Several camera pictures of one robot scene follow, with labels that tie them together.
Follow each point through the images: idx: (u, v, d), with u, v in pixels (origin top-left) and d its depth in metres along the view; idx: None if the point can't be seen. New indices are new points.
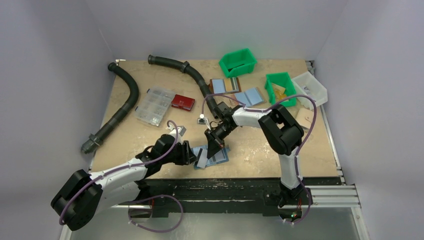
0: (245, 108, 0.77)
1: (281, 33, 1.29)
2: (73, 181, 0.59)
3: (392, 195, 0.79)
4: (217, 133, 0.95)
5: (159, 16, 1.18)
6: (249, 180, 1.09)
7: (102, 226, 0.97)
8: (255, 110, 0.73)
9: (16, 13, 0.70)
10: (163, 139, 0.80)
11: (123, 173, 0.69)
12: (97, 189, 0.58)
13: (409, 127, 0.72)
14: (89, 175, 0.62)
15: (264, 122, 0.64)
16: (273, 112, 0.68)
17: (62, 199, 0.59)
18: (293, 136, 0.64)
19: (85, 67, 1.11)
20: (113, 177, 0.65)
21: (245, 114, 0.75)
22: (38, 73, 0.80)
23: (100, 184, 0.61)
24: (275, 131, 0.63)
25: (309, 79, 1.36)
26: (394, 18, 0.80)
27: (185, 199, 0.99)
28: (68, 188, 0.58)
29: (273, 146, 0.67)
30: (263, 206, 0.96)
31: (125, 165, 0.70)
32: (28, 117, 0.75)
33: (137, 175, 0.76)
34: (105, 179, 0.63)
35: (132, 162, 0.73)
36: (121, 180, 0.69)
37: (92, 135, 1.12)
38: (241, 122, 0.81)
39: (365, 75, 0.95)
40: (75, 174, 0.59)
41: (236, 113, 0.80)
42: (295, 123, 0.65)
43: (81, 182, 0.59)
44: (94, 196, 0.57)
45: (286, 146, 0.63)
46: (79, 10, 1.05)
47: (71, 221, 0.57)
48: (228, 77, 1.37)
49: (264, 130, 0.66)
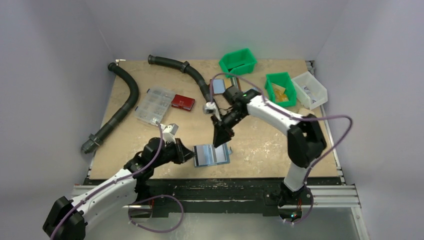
0: (266, 102, 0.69)
1: (281, 33, 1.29)
2: (55, 209, 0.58)
3: (392, 195, 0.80)
4: (226, 121, 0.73)
5: (159, 16, 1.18)
6: (249, 180, 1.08)
7: (102, 226, 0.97)
8: (281, 112, 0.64)
9: (16, 12, 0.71)
10: (150, 145, 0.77)
11: (109, 190, 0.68)
12: (79, 216, 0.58)
13: (409, 126, 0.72)
14: (71, 201, 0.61)
15: (294, 135, 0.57)
16: (301, 121, 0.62)
17: (50, 226, 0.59)
18: (317, 152, 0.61)
19: (85, 66, 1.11)
20: (96, 199, 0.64)
21: (268, 110, 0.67)
22: (38, 72, 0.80)
23: (82, 210, 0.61)
24: (303, 144, 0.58)
25: (309, 79, 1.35)
26: (395, 17, 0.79)
27: (185, 199, 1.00)
28: (53, 216, 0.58)
29: (292, 156, 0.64)
30: (262, 206, 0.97)
31: (110, 182, 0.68)
32: (28, 115, 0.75)
33: (127, 187, 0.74)
34: (88, 203, 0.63)
35: (118, 176, 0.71)
36: (107, 197, 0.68)
37: (92, 136, 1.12)
38: (255, 113, 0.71)
39: (365, 75, 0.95)
40: (57, 202, 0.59)
41: (254, 104, 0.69)
42: (321, 138, 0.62)
43: (64, 209, 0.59)
44: (77, 224, 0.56)
45: (307, 160, 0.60)
46: (79, 10, 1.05)
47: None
48: (227, 77, 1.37)
49: (288, 140, 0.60)
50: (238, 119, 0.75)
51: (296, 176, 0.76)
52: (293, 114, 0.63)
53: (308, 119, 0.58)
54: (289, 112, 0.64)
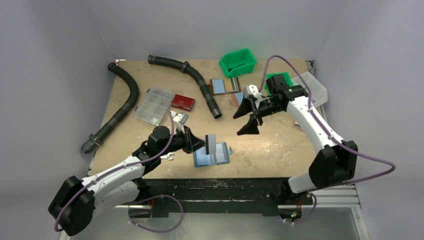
0: (311, 109, 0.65)
1: (281, 33, 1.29)
2: (64, 188, 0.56)
3: (392, 195, 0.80)
4: (261, 109, 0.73)
5: (160, 16, 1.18)
6: (249, 180, 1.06)
7: (101, 226, 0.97)
8: (321, 124, 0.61)
9: (17, 12, 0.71)
10: (155, 134, 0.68)
11: (118, 174, 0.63)
12: (90, 195, 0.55)
13: (409, 126, 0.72)
14: (81, 181, 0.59)
15: (326, 161, 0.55)
16: (338, 146, 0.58)
17: (58, 205, 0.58)
18: (340, 179, 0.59)
19: (85, 67, 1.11)
20: (107, 181, 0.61)
21: (307, 116, 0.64)
22: (38, 72, 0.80)
23: (92, 190, 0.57)
24: (330, 171, 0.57)
25: (309, 79, 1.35)
26: (395, 17, 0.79)
27: (185, 199, 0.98)
28: (62, 195, 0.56)
29: (313, 172, 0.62)
30: (263, 207, 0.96)
31: (120, 166, 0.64)
32: (29, 115, 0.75)
33: (135, 174, 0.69)
34: (98, 184, 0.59)
35: (128, 161, 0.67)
36: (117, 182, 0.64)
37: (92, 135, 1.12)
38: (292, 114, 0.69)
39: (365, 76, 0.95)
40: (67, 181, 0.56)
41: (296, 104, 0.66)
42: (351, 169, 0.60)
43: (74, 189, 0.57)
44: (87, 203, 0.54)
45: (326, 184, 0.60)
46: (79, 10, 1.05)
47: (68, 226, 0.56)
48: (228, 77, 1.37)
49: (317, 161, 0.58)
50: (273, 111, 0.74)
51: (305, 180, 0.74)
52: (334, 135, 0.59)
53: (347, 148, 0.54)
54: (330, 130, 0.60)
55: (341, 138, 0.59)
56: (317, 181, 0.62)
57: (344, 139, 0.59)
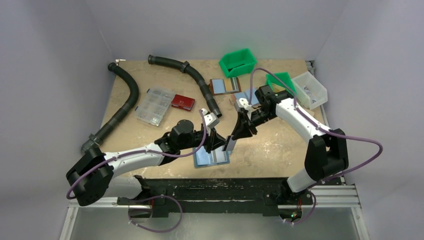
0: (297, 106, 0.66)
1: (281, 33, 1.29)
2: (87, 157, 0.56)
3: (392, 195, 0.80)
4: (253, 119, 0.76)
5: (160, 16, 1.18)
6: (249, 180, 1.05)
7: (102, 226, 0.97)
8: (308, 119, 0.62)
9: (17, 12, 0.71)
10: (179, 127, 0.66)
11: (139, 156, 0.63)
12: (109, 171, 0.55)
13: (409, 126, 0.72)
14: (103, 155, 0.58)
15: (317, 148, 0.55)
16: (327, 134, 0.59)
17: (75, 173, 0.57)
18: (335, 168, 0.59)
19: (85, 66, 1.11)
20: (127, 160, 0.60)
21: (295, 114, 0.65)
22: (38, 72, 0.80)
23: (112, 166, 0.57)
24: (323, 159, 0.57)
25: (309, 79, 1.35)
26: (395, 18, 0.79)
27: (185, 199, 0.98)
28: (82, 164, 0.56)
29: (308, 164, 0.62)
30: (263, 207, 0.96)
31: (142, 149, 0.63)
32: (28, 115, 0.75)
33: (153, 162, 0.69)
34: (119, 161, 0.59)
35: (150, 147, 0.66)
36: (135, 164, 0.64)
37: (92, 135, 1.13)
38: (282, 115, 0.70)
39: (365, 76, 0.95)
40: (90, 151, 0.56)
41: (283, 106, 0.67)
42: (344, 156, 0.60)
43: (95, 160, 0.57)
44: (105, 177, 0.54)
45: (323, 175, 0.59)
46: (79, 10, 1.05)
47: (80, 197, 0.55)
48: (228, 77, 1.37)
49: (309, 151, 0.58)
50: (265, 120, 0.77)
51: (305, 180, 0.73)
52: (321, 125, 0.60)
53: (335, 134, 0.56)
54: (318, 122, 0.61)
55: (328, 128, 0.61)
56: (314, 173, 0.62)
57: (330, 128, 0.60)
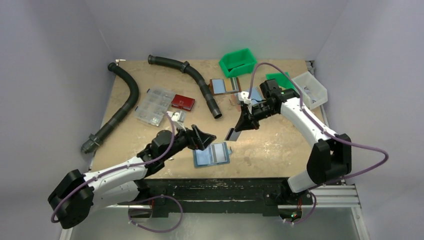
0: (303, 107, 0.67)
1: (282, 33, 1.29)
2: (66, 181, 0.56)
3: (392, 195, 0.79)
4: (254, 114, 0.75)
5: (160, 16, 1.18)
6: (249, 180, 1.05)
7: (102, 226, 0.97)
8: (314, 121, 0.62)
9: (17, 12, 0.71)
10: (158, 139, 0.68)
11: (120, 173, 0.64)
12: (89, 192, 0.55)
13: (409, 126, 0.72)
14: (84, 176, 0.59)
15: (321, 153, 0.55)
16: (332, 139, 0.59)
17: (56, 197, 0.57)
18: (338, 173, 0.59)
19: (85, 66, 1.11)
20: (108, 179, 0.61)
21: (301, 115, 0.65)
22: (39, 72, 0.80)
23: (93, 186, 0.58)
24: (326, 164, 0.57)
25: (309, 79, 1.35)
26: (395, 17, 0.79)
27: (185, 199, 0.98)
28: (62, 188, 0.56)
29: (311, 166, 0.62)
30: (263, 207, 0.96)
31: (123, 166, 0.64)
32: (29, 115, 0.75)
33: (137, 175, 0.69)
34: (99, 181, 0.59)
35: (131, 162, 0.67)
36: (117, 181, 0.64)
37: (92, 135, 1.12)
38: (287, 115, 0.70)
39: (365, 76, 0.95)
40: (69, 174, 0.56)
41: (289, 105, 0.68)
42: (347, 162, 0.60)
43: (75, 183, 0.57)
44: (85, 200, 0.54)
45: (325, 179, 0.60)
46: (79, 10, 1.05)
47: (64, 220, 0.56)
48: (228, 77, 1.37)
49: (313, 155, 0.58)
50: (267, 115, 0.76)
51: (306, 180, 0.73)
52: (326, 129, 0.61)
53: (341, 140, 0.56)
54: (324, 126, 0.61)
55: (333, 132, 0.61)
56: (316, 175, 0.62)
57: (336, 133, 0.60)
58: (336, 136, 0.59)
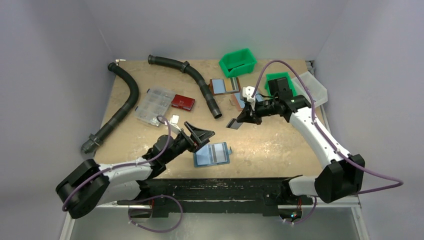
0: (315, 120, 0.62)
1: (282, 33, 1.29)
2: (82, 169, 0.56)
3: (392, 195, 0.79)
4: (257, 110, 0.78)
5: (160, 16, 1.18)
6: (249, 180, 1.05)
7: (102, 226, 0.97)
8: (327, 138, 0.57)
9: (17, 11, 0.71)
10: (160, 143, 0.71)
11: (130, 169, 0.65)
12: (105, 180, 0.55)
13: (409, 126, 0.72)
14: (98, 166, 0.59)
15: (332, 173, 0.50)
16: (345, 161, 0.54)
17: (67, 186, 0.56)
18: (345, 192, 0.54)
19: (85, 66, 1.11)
20: (121, 172, 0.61)
21: (312, 129, 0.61)
22: (39, 72, 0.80)
23: (107, 176, 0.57)
24: (336, 185, 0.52)
25: (309, 79, 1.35)
26: (395, 17, 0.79)
27: (185, 199, 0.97)
28: (76, 175, 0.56)
29: (319, 183, 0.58)
30: (263, 207, 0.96)
31: (132, 163, 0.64)
32: (28, 115, 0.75)
33: (141, 174, 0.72)
34: (113, 172, 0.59)
35: (139, 160, 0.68)
36: (126, 176, 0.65)
37: (92, 135, 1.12)
38: (296, 125, 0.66)
39: (365, 75, 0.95)
40: (85, 162, 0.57)
41: (299, 116, 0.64)
42: (358, 183, 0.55)
43: (90, 171, 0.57)
44: (101, 187, 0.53)
45: (331, 198, 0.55)
46: (79, 10, 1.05)
47: (72, 210, 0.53)
48: (228, 77, 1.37)
49: (324, 173, 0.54)
50: (271, 113, 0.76)
51: (306, 182, 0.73)
52: (340, 149, 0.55)
53: (353, 163, 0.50)
54: (337, 143, 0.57)
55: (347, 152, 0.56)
56: (323, 194, 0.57)
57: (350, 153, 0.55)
58: (349, 157, 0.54)
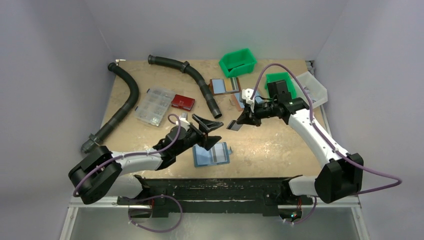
0: (313, 121, 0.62)
1: (282, 33, 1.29)
2: (95, 155, 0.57)
3: (392, 195, 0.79)
4: (256, 112, 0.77)
5: (160, 16, 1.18)
6: (249, 180, 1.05)
7: (102, 226, 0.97)
8: (326, 139, 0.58)
9: (17, 12, 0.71)
10: (172, 134, 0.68)
11: (142, 158, 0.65)
12: (117, 167, 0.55)
13: (409, 126, 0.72)
14: (111, 153, 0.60)
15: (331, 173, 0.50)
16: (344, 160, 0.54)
17: (79, 171, 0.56)
18: (346, 193, 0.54)
19: (85, 66, 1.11)
20: (132, 160, 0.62)
21: (310, 129, 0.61)
22: (39, 72, 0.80)
23: (120, 163, 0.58)
24: (335, 184, 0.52)
25: (309, 79, 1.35)
26: (395, 18, 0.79)
27: (185, 199, 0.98)
28: (89, 161, 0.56)
29: (319, 184, 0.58)
30: (263, 207, 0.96)
31: (144, 152, 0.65)
32: (28, 115, 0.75)
33: (152, 165, 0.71)
34: (125, 160, 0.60)
35: (149, 150, 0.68)
36: (137, 166, 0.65)
37: (92, 135, 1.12)
38: (295, 127, 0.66)
39: (365, 76, 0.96)
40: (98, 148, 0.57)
41: (298, 118, 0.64)
42: (358, 183, 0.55)
43: (102, 157, 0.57)
44: (113, 173, 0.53)
45: (331, 199, 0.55)
46: (79, 10, 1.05)
47: (84, 196, 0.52)
48: (228, 77, 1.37)
49: (323, 173, 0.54)
50: (270, 115, 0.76)
51: (305, 183, 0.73)
52: (339, 148, 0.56)
53: (353, 163, 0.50)
54: (335, 143, 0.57)
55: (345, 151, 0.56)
56: (324, 195, 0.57)
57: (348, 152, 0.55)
58: (347, 156, 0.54)
